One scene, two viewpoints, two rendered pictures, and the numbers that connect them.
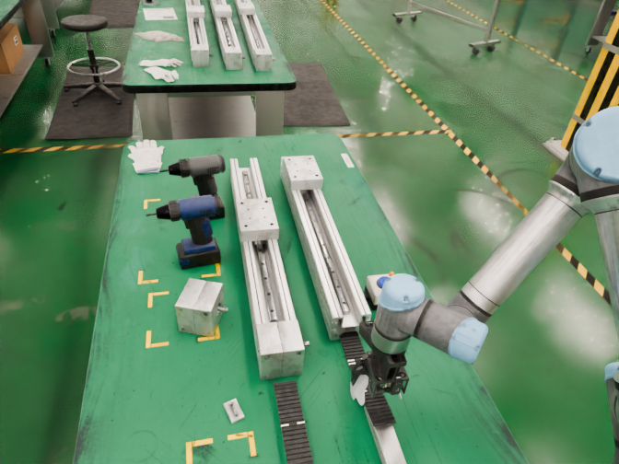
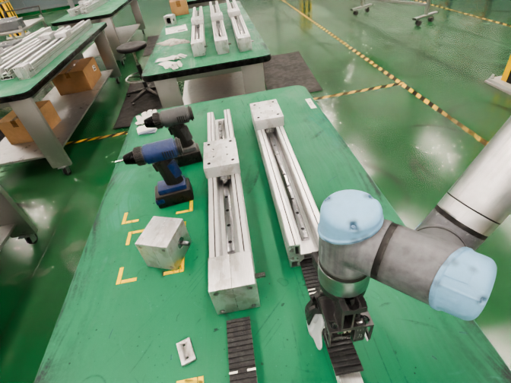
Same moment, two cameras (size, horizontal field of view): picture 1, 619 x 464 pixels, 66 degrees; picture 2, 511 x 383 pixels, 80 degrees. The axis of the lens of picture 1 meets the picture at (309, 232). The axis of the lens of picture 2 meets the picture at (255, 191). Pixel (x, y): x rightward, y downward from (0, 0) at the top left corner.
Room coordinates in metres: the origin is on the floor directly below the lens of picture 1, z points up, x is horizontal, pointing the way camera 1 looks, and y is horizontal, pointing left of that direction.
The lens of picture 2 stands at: (0.34, -0.13, 1.43)
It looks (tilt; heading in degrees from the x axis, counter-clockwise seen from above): 40 degrees down; 13
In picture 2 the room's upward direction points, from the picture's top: 9 degrees counter-clockwise
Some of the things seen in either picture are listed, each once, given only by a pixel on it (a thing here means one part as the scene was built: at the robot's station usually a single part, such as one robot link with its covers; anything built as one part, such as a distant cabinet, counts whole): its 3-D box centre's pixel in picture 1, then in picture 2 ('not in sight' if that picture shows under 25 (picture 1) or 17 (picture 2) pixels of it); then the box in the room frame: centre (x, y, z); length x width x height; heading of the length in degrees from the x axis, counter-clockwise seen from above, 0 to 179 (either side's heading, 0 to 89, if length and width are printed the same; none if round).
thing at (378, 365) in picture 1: (385, 363); (342, 302); (0.61, -0.18, 0.95); 0.09 x 0.08 x 0.12; 15
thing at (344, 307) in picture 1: (316, 230); (279, 162); (1.20, -0.02, 0.82); 0.80 x 0.10 x 0.09; 15
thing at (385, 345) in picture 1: (392, 333); (345, 269); (0.62, -0.18, 1.03); 0.08 x 0.08 x 0.05
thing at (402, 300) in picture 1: (400, 307); (350, 235); (0.62, -0.18, 1.11); 0.09 x 0.08 x 0.11; 60
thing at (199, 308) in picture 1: (205, 307); (169, 243); (0.83, 0.25, 0.83); 0.11 x 0.10 x 0.10; 84
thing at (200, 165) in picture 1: (194, 189); (172, 138); (1.28, 0.38, 0.89); 0.20 x 0.08 x 0.22; 114
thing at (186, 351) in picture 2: (233, 411); (185, 351); (0.58, 0.13, 0.78); 0.05 x 0.03 x 0.01; 33
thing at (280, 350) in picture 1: (284, 348); (239, 281); (0.73, 0.04, 0.83); 0.12 x 0.09 x 0.10; 105
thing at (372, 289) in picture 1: (379, 291); not in sight; (0.96, -0.21, 0.81); 0.10 x 0.08 x 0.06; 105
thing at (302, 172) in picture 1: (302, 175); (266, 117); (1.44, 0.04, 0.87); 0.16 x 0.11 x 0.07; 15
